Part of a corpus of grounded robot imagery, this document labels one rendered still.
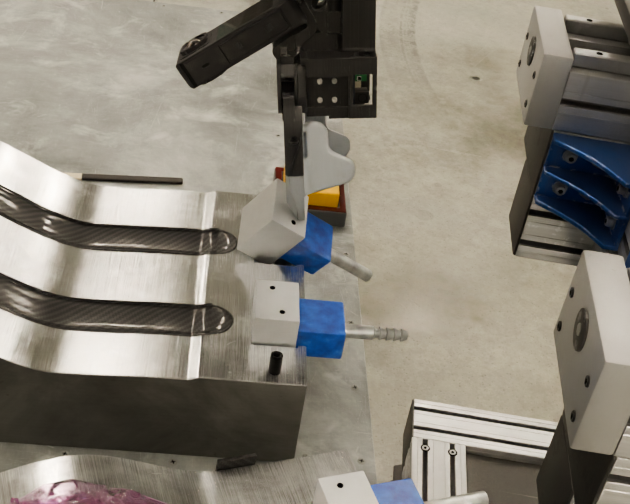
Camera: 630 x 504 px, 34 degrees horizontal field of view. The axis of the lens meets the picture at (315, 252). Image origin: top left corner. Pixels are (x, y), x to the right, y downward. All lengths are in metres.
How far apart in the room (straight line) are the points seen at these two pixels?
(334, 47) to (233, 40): 0.08
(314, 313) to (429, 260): 1.65
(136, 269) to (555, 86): 0.52
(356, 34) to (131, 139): 0.47
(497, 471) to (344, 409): 0.84
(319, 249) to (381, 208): 1.72
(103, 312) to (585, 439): 0.40
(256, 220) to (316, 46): 0.16
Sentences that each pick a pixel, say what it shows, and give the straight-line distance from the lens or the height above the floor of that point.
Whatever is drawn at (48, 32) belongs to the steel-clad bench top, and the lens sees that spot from 1.49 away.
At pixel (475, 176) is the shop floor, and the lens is 2.86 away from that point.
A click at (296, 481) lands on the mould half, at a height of 0.86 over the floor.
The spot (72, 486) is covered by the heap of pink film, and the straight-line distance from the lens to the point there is 0.69.
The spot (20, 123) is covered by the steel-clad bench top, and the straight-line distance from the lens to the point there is 1.28.
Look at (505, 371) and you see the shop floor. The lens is 2.24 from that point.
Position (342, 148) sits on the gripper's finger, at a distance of 0.93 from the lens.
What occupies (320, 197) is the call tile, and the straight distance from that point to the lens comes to 1.12.
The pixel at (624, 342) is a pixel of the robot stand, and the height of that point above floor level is 0.99.
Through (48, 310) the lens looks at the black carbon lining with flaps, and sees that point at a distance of 0.87.
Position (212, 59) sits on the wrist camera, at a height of 1.07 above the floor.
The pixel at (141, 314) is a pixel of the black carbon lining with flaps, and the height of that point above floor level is 0.88.
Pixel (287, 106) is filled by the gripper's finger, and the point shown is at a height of 1.05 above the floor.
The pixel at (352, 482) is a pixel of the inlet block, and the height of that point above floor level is 0.88.
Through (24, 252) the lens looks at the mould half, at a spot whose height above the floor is 0.90.
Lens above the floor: 1.45
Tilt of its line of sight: 36 degrees down
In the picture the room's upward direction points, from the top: 10 degrees clockwise
